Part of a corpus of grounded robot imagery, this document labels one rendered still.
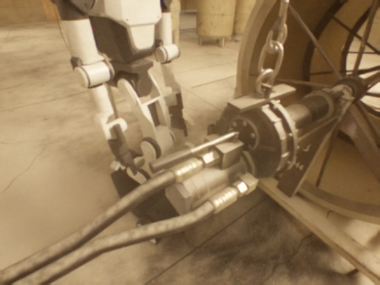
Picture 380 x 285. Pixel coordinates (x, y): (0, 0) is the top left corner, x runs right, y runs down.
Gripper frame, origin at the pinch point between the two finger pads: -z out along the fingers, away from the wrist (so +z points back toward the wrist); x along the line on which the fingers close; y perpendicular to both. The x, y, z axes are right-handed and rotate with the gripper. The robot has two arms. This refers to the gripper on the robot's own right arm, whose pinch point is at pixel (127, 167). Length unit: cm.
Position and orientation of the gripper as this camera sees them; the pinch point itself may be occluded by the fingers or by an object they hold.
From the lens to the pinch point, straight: 108.1
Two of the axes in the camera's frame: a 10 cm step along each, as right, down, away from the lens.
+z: -1.4, -8.4, -5.3
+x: 7.9, 2.3, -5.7
